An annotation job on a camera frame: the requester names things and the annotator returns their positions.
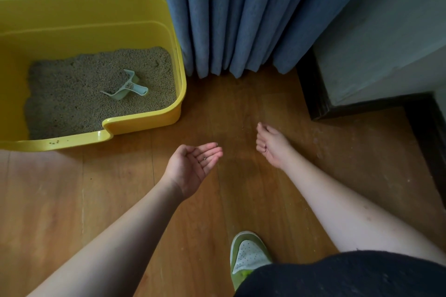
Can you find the person's left hand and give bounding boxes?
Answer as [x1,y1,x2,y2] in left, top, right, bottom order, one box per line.
[161,142,224,200]

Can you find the person's right hand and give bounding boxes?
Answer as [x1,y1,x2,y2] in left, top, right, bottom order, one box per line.
[256,122,295,170]

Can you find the pale blue litter scoop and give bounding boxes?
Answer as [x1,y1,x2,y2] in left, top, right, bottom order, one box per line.
[100,69,150,101]

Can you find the dark baseboard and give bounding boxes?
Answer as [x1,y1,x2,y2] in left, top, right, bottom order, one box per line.
[295,48,446,209]

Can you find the blue pleated curtain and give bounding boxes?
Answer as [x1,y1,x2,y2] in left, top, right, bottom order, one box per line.
[157,0,384,79]

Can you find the person's right forearm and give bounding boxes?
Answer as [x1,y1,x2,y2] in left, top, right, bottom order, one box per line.
[280,154,446,266]

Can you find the person's right white-green shoe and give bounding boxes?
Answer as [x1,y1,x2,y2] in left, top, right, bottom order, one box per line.
[230,231,274,291]

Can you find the yellow litter box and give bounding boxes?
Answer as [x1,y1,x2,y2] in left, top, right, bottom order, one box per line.
[0,0,187,153]

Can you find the person's left forearm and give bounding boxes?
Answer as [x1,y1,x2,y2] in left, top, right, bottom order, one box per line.
[26,178,185,297]

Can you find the black trousers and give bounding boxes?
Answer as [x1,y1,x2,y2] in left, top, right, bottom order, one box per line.
[233,251,446,297]

